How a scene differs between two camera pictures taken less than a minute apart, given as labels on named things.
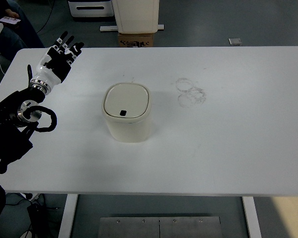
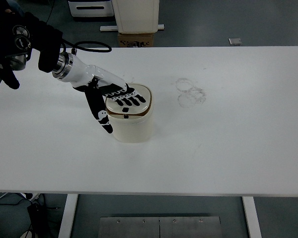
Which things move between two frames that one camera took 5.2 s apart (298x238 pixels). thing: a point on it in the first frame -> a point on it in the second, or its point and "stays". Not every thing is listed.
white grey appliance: x=88 y=9 stays
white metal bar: x=115 y=28 stays
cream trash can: x=126 y=108 stays
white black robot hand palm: x=52 y=68 -> x=67 y=68
